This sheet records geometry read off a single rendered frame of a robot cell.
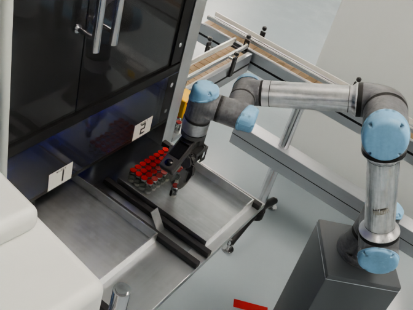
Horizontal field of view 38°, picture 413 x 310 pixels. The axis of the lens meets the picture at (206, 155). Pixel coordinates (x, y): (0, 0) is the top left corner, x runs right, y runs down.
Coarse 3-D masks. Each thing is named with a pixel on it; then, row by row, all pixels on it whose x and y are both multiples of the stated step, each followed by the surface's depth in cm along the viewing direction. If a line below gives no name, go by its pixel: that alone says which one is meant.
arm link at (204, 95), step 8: (200, 80) 162; (192, 88) 160; (200, 88) 159; (208, 88) 160; (216, 88) 161; (192, 96) 160; (200, 96) 159; (208, 96) 158; (216, 96) 160; (192, 104) 161; (200, 104) 160; (208, 104) 160; (216, 104) 160; (192, 112) 162; (200, 112) 161; (208, 112) 161; (192, 120) 164; (200, 120) 163; (208, 120) 165
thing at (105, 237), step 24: (48, 192) 174; (72, 192) 176; (96, 192) 175; (48, 216) 167; (72, 216) 169; (96, 216) 171; (120, 216) 173; (72, 240) 162; (96, 240) 164; (120, 240) 166; (144, 240) 168; (96, 264) 158; (120, 264) 157
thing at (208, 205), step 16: (208, 176) 194; (160, 192) 185; (192, 192) 188; (208, 192) 190; (224, 192) 192; (240, 192) 189; (160, 208) 175; (176, 208) 181; (192, 208) 183; (208, 208) 184; (224, 208) 186; (240, 208) 188; (176, 224) 173; (192, 224) 177; (208, 224) 179; (224, 224) 176; (208, 240) 170
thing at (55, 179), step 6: (72, 162) 161; (66, 168) 160; (72, 168) 162; (54, 174) 157; (60, 174) 159; (66, 174) 162; (54, 180) 158; (60, 180) 161; (66, 180) 164; (48, 186) 158; (54, 186) 160
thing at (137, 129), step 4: (152, 116) 185; (148, 120) 184; (140, 124) 182; (148, 124) 186; (136, 128) 181; (140, 128) 183; (144, 128) 185; (148, 128) 187; (136, 132) 182; (144, 132) 187; (136, 136) 184; (140, 136) 186; (132, 140) 183
